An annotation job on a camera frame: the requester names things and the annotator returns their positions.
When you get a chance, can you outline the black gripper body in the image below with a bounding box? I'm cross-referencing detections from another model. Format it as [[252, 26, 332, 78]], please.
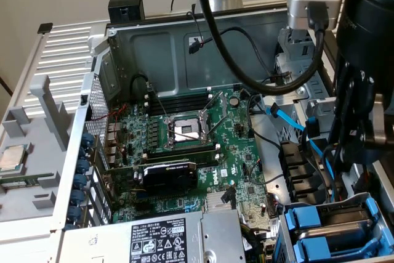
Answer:
[[334, 0, 394, 95]]

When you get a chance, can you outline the black plug with blue latch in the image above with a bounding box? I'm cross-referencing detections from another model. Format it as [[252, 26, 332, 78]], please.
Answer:
[[304, 117, 321, 139]]

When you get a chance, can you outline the perforated metal drive cage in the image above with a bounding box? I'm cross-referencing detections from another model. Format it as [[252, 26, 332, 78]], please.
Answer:
[[258, 27, 338, 153]]

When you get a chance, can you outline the green motherboard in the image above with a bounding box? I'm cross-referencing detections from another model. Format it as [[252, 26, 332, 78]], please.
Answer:
[[104, 87, 283, 239]]

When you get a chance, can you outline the metal socket cover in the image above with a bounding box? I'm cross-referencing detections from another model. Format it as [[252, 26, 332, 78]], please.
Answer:
[[199, 90, 229, 128]]

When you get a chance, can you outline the hard drive in blue caddy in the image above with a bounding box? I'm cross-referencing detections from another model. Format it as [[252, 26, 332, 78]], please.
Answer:
[[273, 192, 394, 263]]

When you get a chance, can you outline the black RAM slot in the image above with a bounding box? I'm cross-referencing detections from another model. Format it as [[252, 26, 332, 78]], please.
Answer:
[[143, 143, 221, 156], [144, 87, 214, 99], [144, 153, 221, 165], [144, 148, 220, 161], [196, 157, 220, 168], [147, 98, 213, 110], [144, 92, 214, 104], [149, 102, 213, 115]]

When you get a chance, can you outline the open metal PC case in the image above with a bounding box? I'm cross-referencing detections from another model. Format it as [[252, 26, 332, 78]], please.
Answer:
[[50, 0, 394, 263]]

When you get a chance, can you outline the thin metal locking lever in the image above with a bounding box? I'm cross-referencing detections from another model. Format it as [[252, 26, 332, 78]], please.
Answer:
[[171, 129, 206, 143], [147, 81, 169, 119]]

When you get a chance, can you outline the silver chipset heatsink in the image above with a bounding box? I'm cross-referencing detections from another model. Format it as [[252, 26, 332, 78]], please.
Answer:
[[205, 193, 232, 213]]

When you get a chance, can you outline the CPU socket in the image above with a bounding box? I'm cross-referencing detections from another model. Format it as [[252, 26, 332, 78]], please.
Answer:
[[162, 111, 217, 150]]

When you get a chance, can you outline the black graphics card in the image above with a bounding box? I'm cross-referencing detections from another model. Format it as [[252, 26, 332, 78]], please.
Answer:
[[103, 160, 199, 198]]

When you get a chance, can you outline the black plastic block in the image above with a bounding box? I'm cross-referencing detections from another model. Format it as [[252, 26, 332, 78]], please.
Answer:
[[108, 0, 145, 25]]

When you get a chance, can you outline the grey power supply unit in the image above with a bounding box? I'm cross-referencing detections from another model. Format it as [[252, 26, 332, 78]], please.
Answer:
[[60, 209, 247, 263]]

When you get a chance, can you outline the small black end cap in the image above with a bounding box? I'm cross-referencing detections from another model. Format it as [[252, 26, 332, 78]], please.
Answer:
[[36, 22, 54, 34]]

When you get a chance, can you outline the grey plastic parts rack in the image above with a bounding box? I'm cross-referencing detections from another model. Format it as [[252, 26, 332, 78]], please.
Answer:
[[0, 75, 75, 224]]

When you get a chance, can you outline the green RAM stick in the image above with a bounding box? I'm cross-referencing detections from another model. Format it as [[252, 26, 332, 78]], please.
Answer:
[[0, 174, 54, 188]]

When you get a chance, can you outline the silver CPU chip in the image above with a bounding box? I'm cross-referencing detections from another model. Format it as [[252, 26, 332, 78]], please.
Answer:
[[0, 145, 28, 173]]

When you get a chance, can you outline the blue SATA wire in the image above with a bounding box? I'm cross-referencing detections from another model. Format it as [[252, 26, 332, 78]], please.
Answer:
[[309, 139, 337, 203], [266, 102, 308, 131]]

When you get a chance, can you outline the black ribbed plastic bracket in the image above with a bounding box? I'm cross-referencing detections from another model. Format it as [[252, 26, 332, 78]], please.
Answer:
[[278, 140, 328, 206]]

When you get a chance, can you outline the thin black wire red end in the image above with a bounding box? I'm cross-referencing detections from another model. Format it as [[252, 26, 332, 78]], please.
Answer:
[[247, 158, 263, 184]]

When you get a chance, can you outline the thick black camera cable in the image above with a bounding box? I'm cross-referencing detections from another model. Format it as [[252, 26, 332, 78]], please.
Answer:
[[192, 0, 330, 96]]

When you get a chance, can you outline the sleeved power cable bundle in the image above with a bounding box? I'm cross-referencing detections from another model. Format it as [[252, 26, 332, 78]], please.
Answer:
[[239, 218, 279, 263]]

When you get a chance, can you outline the black wire with plug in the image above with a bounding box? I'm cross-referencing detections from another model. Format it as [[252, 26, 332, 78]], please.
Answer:
[[187, 26, 278, 81]]

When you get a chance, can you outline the black looped wire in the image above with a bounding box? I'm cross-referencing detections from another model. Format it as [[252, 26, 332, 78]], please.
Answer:
[[130, 73, 155, 99]]

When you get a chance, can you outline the black table cable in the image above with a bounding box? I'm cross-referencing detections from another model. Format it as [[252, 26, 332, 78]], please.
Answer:
[[0, 75, 14, 97]]

